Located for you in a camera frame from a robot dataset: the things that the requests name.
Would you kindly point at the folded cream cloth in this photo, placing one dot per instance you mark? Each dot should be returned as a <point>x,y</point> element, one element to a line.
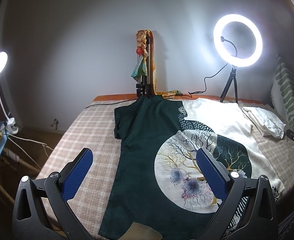
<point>268,123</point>

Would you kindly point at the small black tripod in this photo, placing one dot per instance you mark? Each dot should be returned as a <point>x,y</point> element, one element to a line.
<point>231,79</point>

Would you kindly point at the white clip desk lamp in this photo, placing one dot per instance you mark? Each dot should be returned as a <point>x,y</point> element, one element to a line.
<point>10,124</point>

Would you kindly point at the checkered beige bed blanket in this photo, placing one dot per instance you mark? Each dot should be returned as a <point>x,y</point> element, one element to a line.
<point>94,129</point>

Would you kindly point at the white ring light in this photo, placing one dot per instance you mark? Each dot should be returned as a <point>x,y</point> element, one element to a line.
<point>237,40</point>

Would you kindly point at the green and cream printed shirt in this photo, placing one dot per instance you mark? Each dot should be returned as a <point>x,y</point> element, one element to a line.
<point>158,182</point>

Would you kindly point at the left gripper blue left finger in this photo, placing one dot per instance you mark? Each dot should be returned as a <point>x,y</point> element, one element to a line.
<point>73,174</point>

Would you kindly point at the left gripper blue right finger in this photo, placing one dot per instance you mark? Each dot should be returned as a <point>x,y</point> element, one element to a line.
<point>215,174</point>

